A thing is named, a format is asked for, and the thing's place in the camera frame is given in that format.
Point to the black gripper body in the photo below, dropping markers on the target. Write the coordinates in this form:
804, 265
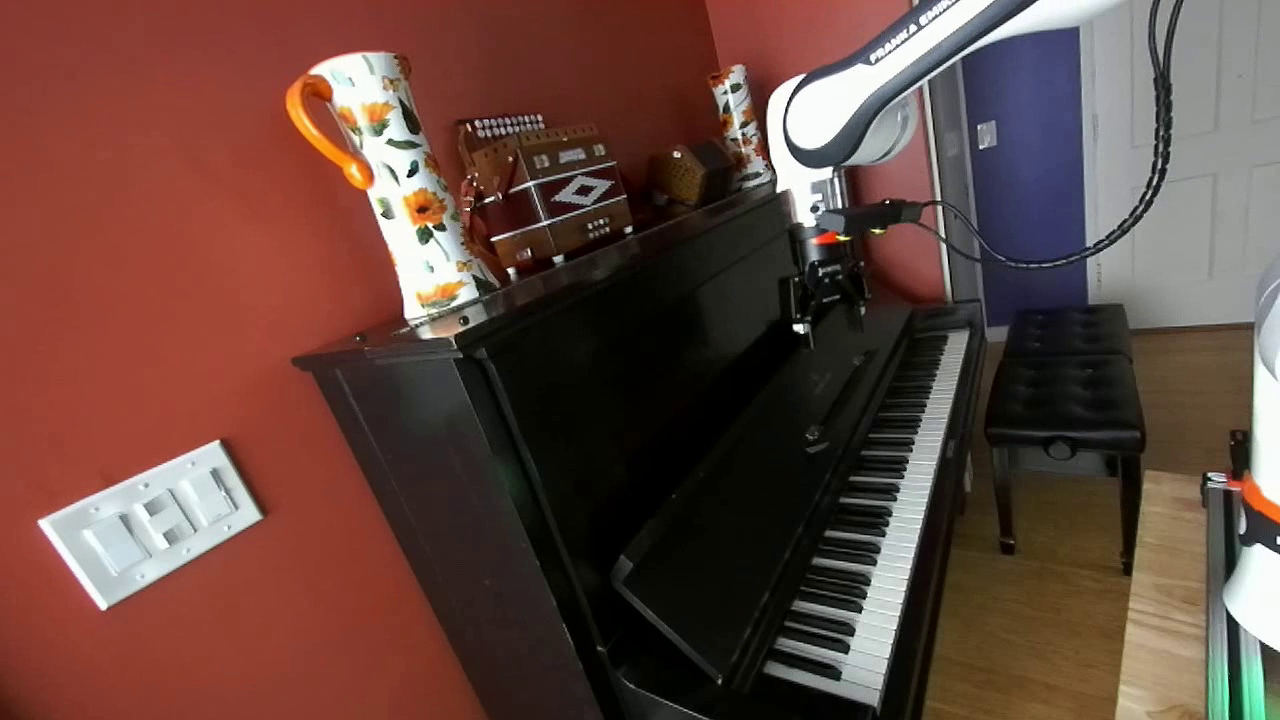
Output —
825, 279

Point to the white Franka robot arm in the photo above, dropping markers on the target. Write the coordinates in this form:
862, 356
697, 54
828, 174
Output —
867, 87

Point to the black and white piano keyboard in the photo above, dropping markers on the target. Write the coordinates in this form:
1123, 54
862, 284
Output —
695, 440

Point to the black tufted piano bench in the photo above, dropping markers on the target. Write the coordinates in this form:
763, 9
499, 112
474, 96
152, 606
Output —
1064, 383

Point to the small brown wooden box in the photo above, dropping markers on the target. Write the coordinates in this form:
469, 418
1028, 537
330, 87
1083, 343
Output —
687, 176

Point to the small orange white figurine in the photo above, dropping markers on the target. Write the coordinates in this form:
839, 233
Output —
736, 127

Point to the brown patterned wooden box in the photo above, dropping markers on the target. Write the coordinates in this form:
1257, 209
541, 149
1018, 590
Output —
563, 201

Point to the white panel door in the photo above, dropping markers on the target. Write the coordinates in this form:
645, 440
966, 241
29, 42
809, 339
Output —
1184, 174

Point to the grey door frame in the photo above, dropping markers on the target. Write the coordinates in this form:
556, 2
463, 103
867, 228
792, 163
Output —
949, 201

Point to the small white wall switch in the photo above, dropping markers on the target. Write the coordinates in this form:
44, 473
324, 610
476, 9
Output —
986, 132

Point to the white multi-switch wall plate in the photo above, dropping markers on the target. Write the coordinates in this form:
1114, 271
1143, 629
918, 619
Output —
151, 525

